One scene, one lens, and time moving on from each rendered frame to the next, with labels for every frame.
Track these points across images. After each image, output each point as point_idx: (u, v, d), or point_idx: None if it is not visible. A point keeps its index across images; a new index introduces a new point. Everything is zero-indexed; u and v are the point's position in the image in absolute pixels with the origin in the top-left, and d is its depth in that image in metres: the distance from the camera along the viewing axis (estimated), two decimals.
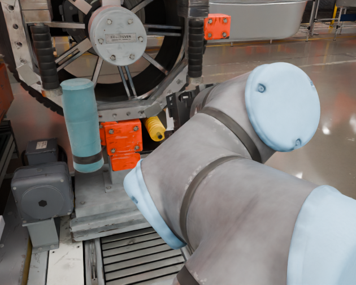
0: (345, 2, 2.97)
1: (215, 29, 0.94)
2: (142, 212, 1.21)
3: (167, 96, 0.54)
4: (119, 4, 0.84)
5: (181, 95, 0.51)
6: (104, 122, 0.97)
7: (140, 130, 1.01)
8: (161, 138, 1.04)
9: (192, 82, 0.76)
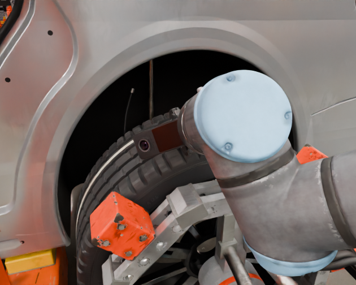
0: None
1: None
2: None
3: None
4: (243, 266, 0.66)
5: None
6: None
7: None
8: None
9: None
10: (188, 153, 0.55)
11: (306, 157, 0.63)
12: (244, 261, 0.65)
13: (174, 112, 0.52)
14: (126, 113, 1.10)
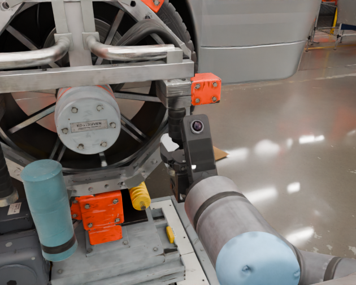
0: (347, 20, 2.86)
1: (203, 94, 0.83)
2: (126, 280, 1.10)
3: None
4: None
5: None
6: (79, 197, 0.86)
7: (121, 202, 0.90)
8: (144, 209, 0.93)
9: (174, 175, 0.65)
10: (169, 159, 0.54)
11: None
12: None
13: None
14: (39, 3, 1.17)
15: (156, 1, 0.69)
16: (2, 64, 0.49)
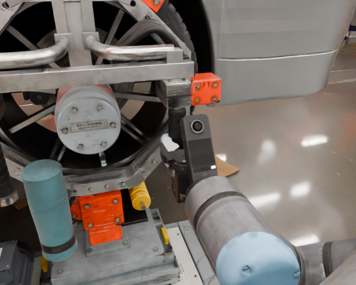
0: None
1: (203, 94, 0.83)
2: (120, 281, 1.09)
3: None
4: None
5: None
6: (79, 197, 0.86)
7: (121, 202, 0.90)
8: (144, 209, 0.93)
9: (174, 175, 0.65)
10: (169, 159, 0.54)
11: None
12: None
13: None
14: None
15: (156, 1, 0.69)
16: (2, 64, 0.49)
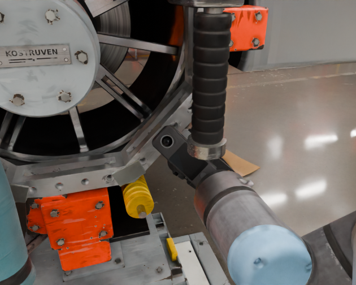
0: None
1: (239, 32, 0.52)
2: None
3: (225, 160, 0.59)
4: None
5: None
6: (40, 199, 0.54)
7: (108, 207, 0.58)
8: (144, 217, 0.61)
9: (202, 156, 0.33)
10: (174, 171, 0.56)
11: None
12: None
13: None
14: None
15: None
16: None
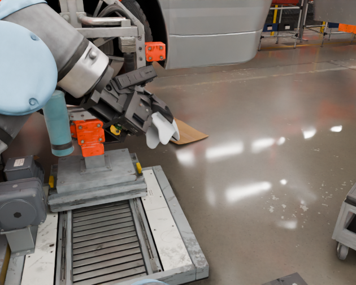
0: (320, 17, 3.13)
1: (153, 54, 1.31)
2: (104, 190, 1.57)
3: (142, 129, 0.53)
4: None
5: (124, 117, 0.53)
6: (74, 121, 1.34)
7: (102, 126, 1.38)
8: (118, 132, 1.41)
9: None
10: None
11: None
12: None
13: (143, 89, 0.56)
14: None
15: None
16: None
